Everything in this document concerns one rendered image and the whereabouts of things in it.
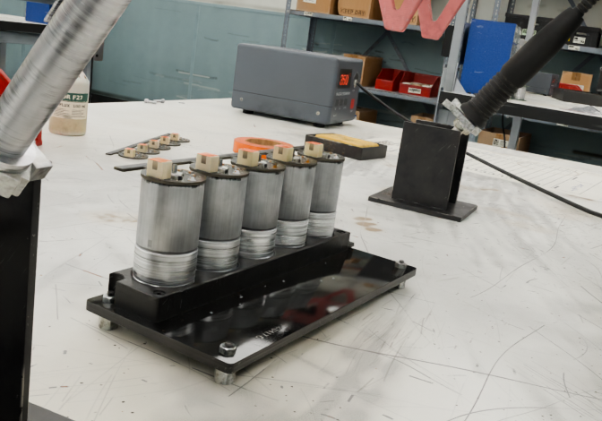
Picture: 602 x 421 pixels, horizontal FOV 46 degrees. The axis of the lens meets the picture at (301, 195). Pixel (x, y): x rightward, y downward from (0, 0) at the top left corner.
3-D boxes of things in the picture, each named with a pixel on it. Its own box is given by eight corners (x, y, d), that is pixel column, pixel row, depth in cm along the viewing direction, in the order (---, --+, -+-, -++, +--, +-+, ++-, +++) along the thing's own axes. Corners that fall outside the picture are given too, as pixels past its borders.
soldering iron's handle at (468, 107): (478, 130, 54) (614, -2, 48) (455, 107, 54) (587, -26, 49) (485, 128, 56) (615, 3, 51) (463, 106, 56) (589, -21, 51)
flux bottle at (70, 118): (41, 132, 66) (47, 21, 64) (59, 127, 69) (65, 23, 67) (75, 137, 65) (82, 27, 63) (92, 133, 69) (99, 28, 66)
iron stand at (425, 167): (420, 258, 55) (514, 173, 51) (346, 177, 57) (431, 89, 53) (440, 242, 61) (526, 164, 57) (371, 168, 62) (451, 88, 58)
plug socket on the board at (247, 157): (261, 166, 32) (262, 150, 31) (249, 167, 31) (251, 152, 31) (246, 161, 32) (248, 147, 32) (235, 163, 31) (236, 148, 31)
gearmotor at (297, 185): (312, 258, 36) (326, 159, 35) (285, 268, 34) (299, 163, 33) (272, 245, 37) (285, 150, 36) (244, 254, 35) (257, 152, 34)
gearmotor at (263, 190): (281, 270, 34) (296, 164, 32) (250, 281, 32) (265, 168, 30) (240, 255, 35) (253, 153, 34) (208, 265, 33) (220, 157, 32)
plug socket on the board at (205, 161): (221, 171, 29) (223, 155, 29) (208, 173, 29) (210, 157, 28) (206, 167, 30) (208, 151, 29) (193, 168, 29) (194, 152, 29)
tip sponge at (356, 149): (386, 158, 79) (388, 143, 79) (360, 160, 75) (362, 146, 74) (331, 144, 83) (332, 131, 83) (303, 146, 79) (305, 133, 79)
